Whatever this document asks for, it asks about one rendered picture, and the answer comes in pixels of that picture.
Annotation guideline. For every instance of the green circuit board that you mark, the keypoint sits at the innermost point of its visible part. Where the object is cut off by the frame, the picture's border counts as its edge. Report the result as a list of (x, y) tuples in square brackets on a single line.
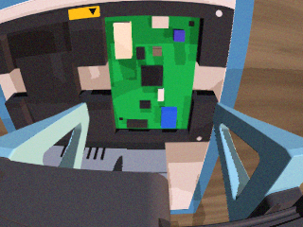
[(151, 65)]

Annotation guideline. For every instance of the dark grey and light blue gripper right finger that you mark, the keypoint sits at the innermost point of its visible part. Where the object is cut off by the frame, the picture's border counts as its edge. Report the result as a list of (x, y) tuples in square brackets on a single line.
[(280, 160)]

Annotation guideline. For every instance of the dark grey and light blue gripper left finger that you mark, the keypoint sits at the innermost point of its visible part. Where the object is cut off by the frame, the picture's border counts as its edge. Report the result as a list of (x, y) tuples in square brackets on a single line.
[(29, 143)]

